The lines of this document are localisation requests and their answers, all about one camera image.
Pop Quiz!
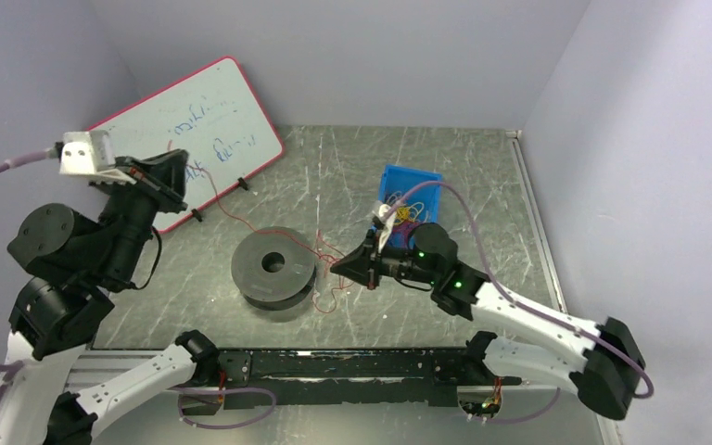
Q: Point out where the red wire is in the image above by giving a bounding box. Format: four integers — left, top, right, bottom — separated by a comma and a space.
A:
168, 141, 357, 315

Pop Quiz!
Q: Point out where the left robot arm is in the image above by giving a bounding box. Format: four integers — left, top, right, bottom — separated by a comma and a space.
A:
0, 149, 219, 444

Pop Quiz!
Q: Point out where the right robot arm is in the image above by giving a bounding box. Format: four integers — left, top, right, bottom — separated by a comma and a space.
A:
331, 223, 648, 421

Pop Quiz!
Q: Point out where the pink framed whiteboard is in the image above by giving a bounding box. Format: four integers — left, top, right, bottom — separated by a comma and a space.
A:
93, 57, 285, 234

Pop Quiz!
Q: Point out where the blue plastic bin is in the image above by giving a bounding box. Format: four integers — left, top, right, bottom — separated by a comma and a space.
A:
377, 163, 444, 250

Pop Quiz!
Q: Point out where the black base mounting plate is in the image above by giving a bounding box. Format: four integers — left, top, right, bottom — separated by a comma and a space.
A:
191, 347, 499, 410

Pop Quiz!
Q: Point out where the yellow wires bundle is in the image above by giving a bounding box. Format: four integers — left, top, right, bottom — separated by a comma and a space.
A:
384, 191, 428, 226

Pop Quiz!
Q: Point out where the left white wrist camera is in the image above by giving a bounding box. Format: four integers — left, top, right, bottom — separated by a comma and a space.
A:
59, 130, 136, 184

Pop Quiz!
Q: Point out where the grey cable spool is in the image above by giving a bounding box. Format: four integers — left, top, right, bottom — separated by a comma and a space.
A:
231, 226, 317, 312

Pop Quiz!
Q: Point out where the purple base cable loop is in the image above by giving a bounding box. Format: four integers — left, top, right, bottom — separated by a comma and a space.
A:
176, 384, 278, 431

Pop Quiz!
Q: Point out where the aluminium rail frame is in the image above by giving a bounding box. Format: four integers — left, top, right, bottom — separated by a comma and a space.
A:
69, 125, 620, 444

